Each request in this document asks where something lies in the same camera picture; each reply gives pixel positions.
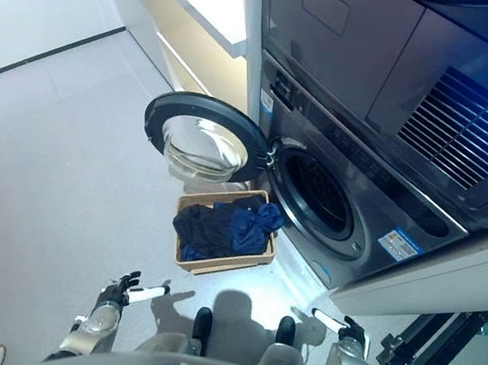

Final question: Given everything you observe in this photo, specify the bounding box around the silver robot leg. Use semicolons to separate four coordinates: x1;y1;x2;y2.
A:
254;311;319;365
133;297;217;365

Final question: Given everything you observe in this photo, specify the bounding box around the blue energy label sticker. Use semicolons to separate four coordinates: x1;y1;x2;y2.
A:
258;87;278;115

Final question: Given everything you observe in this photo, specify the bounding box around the tan woven laundry basket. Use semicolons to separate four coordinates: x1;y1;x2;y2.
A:
165;177;286;287

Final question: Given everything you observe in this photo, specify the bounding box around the small blue garment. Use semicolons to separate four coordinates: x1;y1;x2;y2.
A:
178;242;204;265

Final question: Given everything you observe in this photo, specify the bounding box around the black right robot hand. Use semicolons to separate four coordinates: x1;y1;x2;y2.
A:
306;307;371;350

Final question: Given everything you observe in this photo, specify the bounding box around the colourful info sticker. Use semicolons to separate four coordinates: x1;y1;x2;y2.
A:
374;224;429;260

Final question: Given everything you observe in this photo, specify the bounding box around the silver right robot leg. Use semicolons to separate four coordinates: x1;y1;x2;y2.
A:
254;311;319;365

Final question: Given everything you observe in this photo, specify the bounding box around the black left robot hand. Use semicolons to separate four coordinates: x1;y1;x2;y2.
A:
114;268;174;315

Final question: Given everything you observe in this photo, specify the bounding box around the white counter with shelves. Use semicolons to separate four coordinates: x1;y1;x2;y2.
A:
95;0;259;111

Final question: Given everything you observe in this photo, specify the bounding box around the silver left robot leg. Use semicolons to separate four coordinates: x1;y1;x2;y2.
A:
133;297;217;365

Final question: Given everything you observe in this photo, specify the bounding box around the black garment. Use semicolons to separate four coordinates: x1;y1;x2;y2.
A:
168;184;270;265

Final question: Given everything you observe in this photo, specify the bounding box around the grey front-load washing machine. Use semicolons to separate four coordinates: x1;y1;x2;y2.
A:
228;49;488;311

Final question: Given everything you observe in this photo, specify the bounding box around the white side panel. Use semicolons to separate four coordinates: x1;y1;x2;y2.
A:
221;0;283;127

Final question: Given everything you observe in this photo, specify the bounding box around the large blue garment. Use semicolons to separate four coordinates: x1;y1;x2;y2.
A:
225;198;288;261

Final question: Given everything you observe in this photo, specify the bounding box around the grey dryer with vent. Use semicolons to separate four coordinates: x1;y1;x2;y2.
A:
227;0;488;234

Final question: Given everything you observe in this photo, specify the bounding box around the round washing machine door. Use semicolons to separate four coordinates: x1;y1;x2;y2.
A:
135;85;280;192

